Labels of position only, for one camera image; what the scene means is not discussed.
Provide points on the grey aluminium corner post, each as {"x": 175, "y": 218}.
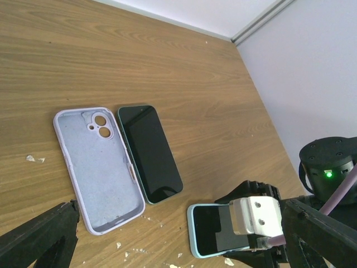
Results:
{"x": 268, "y": 14}

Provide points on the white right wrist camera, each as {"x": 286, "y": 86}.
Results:
{"x": 257, "y": 215}

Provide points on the phone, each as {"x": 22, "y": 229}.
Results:
{"x": 211, "y": 231}
{"x": 100, "y": 169}

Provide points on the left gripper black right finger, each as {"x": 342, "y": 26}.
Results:
{"x": 313, "y": 238}

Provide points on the black smartphone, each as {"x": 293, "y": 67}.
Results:
{"x": 153, "y": 159}

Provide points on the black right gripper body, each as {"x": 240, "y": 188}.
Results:
{"x": 255, "y": 256}

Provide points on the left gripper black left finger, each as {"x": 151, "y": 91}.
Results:
{"x": 48, "y": 240}

